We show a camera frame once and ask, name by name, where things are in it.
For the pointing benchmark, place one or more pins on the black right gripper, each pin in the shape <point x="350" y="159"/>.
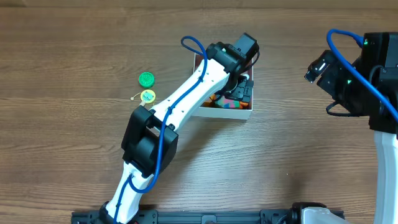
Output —
<point x="325" y="79"/>

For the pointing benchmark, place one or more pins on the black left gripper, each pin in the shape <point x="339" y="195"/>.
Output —
<point x="241" y="89"/>

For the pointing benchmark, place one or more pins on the colourful puzzle cube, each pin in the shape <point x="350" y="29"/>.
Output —
<point x="230" y="104"/>

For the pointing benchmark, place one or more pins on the orange dinosaur toy figure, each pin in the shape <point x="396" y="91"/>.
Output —
<point x="211" y="103"/>

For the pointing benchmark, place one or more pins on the green round toy disc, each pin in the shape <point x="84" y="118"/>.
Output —
<point x="146" y="79"/>

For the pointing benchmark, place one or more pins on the yellow wooden rattle drum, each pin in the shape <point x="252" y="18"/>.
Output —
<point x="146" y="97"/>

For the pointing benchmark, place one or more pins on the white yellow duck plush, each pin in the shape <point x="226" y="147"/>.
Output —
<point x="245" y="102"/>

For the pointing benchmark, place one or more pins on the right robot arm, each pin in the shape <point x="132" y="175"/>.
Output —
<point x="367" y="87"/>

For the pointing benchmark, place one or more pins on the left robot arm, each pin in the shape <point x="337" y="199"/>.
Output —
<point x="150" y="140"/>

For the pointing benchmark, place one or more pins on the white square cardboard box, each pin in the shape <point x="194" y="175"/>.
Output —
<point x="216" y="112"/>

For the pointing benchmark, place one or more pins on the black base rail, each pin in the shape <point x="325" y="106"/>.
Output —
<point x="271" y="216"/>

